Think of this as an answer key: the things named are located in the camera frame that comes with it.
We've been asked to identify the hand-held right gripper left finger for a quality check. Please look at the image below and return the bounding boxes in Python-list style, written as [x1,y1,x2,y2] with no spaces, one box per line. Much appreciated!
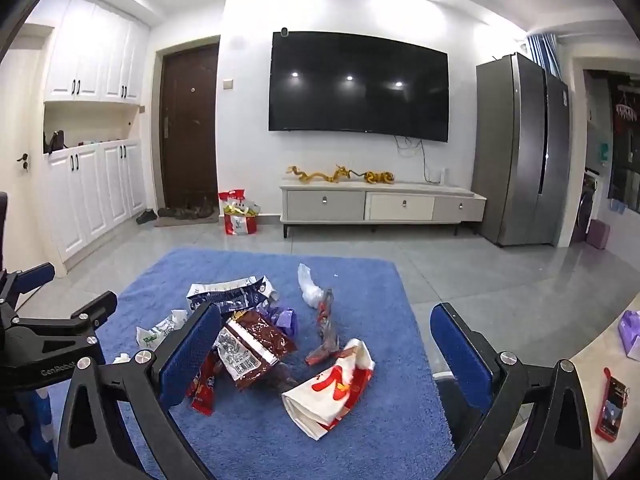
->
[50,302,223,480]

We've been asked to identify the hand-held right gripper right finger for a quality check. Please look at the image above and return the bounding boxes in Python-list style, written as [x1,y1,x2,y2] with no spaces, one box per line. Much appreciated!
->
[430,302,598,480]

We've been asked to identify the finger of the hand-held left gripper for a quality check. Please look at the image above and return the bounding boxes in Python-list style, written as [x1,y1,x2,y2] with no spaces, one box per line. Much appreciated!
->
[70,290,118,339]
[0,262,56,311]

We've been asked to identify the red snack wrapper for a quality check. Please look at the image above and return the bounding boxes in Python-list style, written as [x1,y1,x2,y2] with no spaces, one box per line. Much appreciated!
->
[186,350,226,416]

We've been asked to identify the white and green wrapper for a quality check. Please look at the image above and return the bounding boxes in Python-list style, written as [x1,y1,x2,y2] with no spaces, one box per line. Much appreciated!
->
[136,309,190,352]

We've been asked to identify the brown snack packet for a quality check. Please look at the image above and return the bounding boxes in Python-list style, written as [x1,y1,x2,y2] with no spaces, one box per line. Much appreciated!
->
[212,310,298,391]

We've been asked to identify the blue and white milk carton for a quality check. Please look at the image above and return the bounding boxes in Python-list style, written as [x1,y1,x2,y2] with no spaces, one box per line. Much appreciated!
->
[186,275,276,317]

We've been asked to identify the purple plastic wrapper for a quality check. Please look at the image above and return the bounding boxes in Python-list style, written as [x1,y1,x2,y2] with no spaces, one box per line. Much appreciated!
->
[260,302,298,338]

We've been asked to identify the clear and red wrapper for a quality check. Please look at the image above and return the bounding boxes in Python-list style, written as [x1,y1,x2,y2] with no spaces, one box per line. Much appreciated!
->
[305,288,351,366]

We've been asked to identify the clear plastic bag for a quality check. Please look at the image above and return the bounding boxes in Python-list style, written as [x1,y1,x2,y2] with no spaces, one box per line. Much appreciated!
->
[297,263,331,308]

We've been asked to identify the white and red paper bag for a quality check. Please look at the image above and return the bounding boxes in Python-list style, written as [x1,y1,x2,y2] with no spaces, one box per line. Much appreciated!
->
[281,338,376,442]

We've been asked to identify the grey doormat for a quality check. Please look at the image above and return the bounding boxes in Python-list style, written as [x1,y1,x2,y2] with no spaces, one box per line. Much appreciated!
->
[154,210,221,228]

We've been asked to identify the blue fluffy rug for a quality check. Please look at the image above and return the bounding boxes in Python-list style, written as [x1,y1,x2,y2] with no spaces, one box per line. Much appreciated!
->
[47,247,456,480]

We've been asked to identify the red and white shopping bag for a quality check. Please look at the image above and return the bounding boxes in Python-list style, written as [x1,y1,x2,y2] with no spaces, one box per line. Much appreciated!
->
[218,187,262,236]

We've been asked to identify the red packet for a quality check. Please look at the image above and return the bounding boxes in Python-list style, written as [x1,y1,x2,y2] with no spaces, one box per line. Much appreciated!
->
[595,367,632,443]

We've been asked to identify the purple tissue pack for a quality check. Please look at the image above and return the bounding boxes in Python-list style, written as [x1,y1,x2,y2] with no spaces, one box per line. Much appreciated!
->
[617,310,640,361]

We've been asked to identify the purple stool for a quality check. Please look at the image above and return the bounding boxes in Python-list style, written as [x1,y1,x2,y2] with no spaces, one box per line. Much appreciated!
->
[586,219,611,250]

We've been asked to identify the washing machine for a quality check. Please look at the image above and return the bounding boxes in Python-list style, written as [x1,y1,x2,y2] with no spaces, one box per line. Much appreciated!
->
[570,170,601,243]

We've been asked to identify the dark brown entrance door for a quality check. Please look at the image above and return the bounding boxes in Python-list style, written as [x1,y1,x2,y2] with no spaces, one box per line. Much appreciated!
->
[160,42,221,211]

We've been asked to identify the white and grey television cabinet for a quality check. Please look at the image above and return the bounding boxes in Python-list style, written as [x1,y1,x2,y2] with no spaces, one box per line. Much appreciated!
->
[279,180,487,238]

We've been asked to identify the grey refrigerator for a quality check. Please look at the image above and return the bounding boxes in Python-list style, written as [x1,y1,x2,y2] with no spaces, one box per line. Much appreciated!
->
[472,52,571,248]

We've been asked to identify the dark glass door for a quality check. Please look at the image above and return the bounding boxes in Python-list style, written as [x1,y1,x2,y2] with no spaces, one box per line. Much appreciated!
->
[605,72,640,201]

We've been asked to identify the blue curtain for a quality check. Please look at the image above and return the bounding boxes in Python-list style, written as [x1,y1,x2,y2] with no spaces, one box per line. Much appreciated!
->
[527,34,558,78]

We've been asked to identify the television cables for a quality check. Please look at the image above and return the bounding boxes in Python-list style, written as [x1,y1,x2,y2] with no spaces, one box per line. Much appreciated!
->
[395,135,432,182]

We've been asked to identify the white wall cabinet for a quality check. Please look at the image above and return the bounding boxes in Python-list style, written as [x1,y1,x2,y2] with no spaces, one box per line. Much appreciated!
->
[45,0,151,106]

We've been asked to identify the black wall television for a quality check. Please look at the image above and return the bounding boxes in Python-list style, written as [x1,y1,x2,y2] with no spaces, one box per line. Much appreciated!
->
[268,31,449,143]

